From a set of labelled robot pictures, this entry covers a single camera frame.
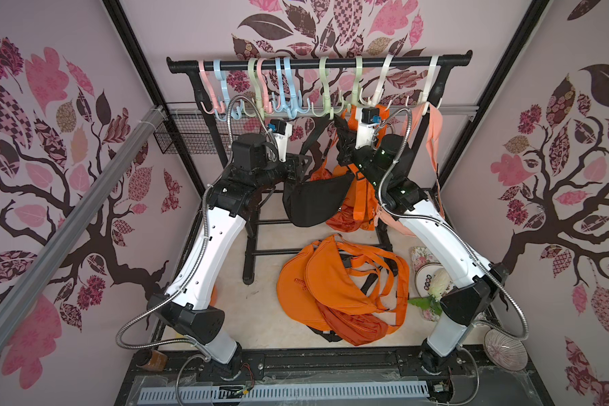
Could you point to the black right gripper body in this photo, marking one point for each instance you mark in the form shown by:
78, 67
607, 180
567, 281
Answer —
348, 154

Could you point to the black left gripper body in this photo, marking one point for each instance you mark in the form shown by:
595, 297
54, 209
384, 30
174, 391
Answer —
288, 172

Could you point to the black fanny pack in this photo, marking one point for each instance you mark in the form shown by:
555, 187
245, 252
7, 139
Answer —
312, 201

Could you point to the pink fanny pack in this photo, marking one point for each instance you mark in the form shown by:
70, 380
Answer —
433, 132

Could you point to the orange bag bottom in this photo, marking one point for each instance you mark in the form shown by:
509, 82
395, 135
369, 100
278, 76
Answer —
351, 278

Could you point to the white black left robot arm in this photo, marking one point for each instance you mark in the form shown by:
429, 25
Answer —
258, 164

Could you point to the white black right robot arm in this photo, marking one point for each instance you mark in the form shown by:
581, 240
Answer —
476, 280

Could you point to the green hook middle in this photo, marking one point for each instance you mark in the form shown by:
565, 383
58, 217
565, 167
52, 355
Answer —
329, 109

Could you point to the green hook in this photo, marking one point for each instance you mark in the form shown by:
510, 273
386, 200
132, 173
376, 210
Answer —
355, 99
329, 109
251, 71

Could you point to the green hook right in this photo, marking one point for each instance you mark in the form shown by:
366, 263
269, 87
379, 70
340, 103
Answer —
355, 99

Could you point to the blue hook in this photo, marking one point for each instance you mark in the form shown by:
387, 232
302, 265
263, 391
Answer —
222, 78
291, 100

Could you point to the pink hook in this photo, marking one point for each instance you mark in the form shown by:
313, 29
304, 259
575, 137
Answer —
266, 102
215, 105

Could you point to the white hook right end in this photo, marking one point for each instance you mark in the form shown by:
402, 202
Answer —
429, 83

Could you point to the green hook left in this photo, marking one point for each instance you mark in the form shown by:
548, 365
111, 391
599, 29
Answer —
251, 71

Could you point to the blue hook left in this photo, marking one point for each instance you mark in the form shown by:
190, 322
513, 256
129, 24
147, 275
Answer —
222, 78

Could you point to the silver flexible conduit right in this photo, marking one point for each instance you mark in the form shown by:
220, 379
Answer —
441, 223

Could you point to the silver flexible conduit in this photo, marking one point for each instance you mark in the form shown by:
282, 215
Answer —
441, 223
271, 151

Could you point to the silver flexible conduit left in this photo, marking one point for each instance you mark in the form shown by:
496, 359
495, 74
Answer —
271, 151

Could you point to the floral placemat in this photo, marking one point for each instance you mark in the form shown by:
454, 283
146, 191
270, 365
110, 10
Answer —
419, 257

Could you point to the white patterned plate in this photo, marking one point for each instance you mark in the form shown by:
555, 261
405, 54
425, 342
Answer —
425, 276

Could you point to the dark grey clothes rack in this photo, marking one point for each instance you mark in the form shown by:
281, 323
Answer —
446, 63

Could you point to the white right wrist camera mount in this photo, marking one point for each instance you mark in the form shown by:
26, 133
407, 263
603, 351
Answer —
368, 124

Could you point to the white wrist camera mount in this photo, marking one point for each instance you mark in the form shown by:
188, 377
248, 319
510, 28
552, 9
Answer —
368, 124
282, 131

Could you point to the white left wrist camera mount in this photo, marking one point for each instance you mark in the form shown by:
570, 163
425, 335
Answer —
282, 131

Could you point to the black wire basket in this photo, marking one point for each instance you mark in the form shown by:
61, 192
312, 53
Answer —
196, 135

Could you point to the white slotted cable duct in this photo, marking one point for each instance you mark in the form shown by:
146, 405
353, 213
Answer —
305, 392

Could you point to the aluminium rail left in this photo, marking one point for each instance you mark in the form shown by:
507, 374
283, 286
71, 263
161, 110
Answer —
28, 288

